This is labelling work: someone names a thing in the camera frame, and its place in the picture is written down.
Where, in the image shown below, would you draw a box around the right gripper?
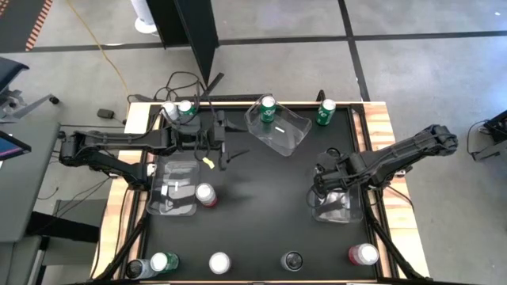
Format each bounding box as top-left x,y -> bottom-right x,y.
313,152 -> 356,211

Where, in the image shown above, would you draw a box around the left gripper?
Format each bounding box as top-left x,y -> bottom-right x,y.
196,110 -> 251,171

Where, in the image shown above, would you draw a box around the clear plastic bin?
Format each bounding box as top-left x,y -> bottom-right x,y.
145,160 -> 200,218
243,93 -> 313,158
310,164 -> 364,224

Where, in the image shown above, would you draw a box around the green Sprite soda can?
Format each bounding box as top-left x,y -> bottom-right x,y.
177,99 -> 198,118
259,95 -> 277,124
149,251 -> 180,275
315,98 -> 337,127

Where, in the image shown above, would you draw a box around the red and white soda can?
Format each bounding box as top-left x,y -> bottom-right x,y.
161,101 -> 180,122
195,182 -> 219,209
348,242 -> 380,266
208,251 -> 232,276

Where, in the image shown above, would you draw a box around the black partition panel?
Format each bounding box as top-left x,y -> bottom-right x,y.
145,0 -> 220,86

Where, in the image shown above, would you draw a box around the black equipment stand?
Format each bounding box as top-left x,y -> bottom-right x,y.
466,109 -> 507,162

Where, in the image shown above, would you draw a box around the black flat base panel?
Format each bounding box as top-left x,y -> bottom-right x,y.
25,211 -> 101,244

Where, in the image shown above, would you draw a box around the grey desk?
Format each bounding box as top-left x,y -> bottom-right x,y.
0,118 -> 61,243

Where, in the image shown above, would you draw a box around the computer monitor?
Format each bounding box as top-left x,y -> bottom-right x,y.
0,130 -> 32,162

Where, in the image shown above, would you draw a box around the dark office chair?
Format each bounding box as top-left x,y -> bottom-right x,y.
0,57 -> 60,124

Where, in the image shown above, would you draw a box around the black orange-striped floor mat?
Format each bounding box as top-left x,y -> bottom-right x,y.
0,0 -> 54,52

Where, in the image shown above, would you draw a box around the black floor cables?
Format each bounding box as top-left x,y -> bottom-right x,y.
126,70 -> 211,105

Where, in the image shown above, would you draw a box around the white pedestal stand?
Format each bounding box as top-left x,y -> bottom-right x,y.
129,0 -> 158,36

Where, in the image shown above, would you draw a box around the yellow floor cable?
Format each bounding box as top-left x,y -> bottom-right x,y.
64,0 -> 132,100

